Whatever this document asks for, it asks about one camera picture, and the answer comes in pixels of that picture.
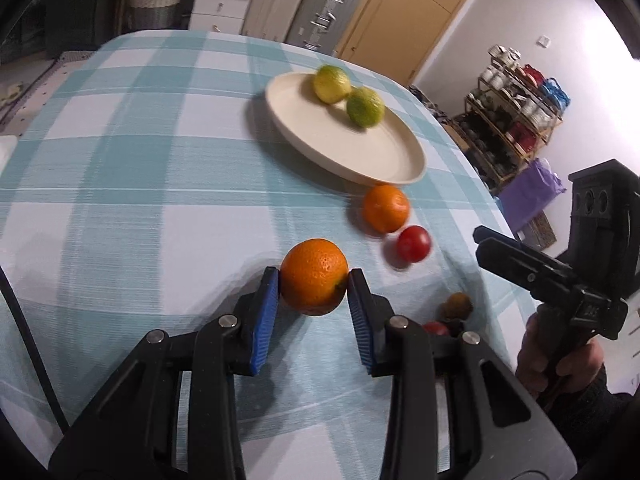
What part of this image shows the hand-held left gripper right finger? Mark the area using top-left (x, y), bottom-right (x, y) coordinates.
top-left (347, 268), bottom-right (576, 480)

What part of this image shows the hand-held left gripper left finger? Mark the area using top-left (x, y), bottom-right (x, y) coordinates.
top-left (47, 266), bottom-right (280, 480)

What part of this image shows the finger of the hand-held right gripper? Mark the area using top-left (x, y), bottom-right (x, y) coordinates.
top-left (476, 237), bottom-right (590, 307)
top-left (473, 225), bottom-right (557, 267)

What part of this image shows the large orange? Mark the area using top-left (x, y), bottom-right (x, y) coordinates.
top-left (280, 238), bottom-right (349, 317)

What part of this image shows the small orange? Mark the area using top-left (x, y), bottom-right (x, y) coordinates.
top-left (362, 184), bottom-right (411, 234)

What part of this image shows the cream round plate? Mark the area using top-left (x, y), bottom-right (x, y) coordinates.
top-left (265, 71), bottom-right (427, 186)

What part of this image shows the person's right forearm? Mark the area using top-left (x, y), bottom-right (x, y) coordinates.
top-left (542, 362), bottom-right (640, 466)

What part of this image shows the person's right hand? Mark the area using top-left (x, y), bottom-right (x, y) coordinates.
top-left (516, 316), bottom-right (607, 402)

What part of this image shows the woven floor mat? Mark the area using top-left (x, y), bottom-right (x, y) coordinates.
top-left (517, 211), bottom-right (557, 249)

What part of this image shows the purple bag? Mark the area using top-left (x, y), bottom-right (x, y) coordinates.
top-left (499, 158), bottom-right (567, 235)

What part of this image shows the brown round fruit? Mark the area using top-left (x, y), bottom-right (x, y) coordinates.
top-left (441, 292), bottom-right (474, 321)

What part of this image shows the wooden shoe rack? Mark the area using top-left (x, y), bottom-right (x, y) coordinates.
top-left (452, 45), bottom-right (572, 197)

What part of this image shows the pile of shoes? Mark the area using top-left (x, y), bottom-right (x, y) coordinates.
top-left (409, 84), bottom-right (453, 123)

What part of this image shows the teal checked tablecloth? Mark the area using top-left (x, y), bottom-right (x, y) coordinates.
top-left (0, 30), bottom-right (532, 480)

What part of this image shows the green lime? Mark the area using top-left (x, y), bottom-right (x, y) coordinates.
top-left (346, 86), bottom-right (386, 128)

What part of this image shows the yellow-green lemon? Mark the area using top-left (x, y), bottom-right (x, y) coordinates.
top-left (313, 64), bottom-right (353, 106)

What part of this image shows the wooden door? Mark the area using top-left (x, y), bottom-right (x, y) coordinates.
top-left (339, 0), bottom-right (490, 86)

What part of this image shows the silver suitcase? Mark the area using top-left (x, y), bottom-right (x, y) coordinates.
top-left (286, 0), bottom-right (364, 57)

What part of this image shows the beige suitcase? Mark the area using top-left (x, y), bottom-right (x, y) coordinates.
top-left (242, 0), bottom-right (317, 43)

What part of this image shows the white drawer cabinet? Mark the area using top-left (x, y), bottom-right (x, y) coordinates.
top-left (188, 0), bottom-right (261, 37)

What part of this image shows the woven wicker basket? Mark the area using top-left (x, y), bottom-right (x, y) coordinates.
top-left (130, 0), bottom-right (185, 32)

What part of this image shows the black cable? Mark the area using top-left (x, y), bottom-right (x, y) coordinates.
top-left (0, 264), bottom-right (69, 435)

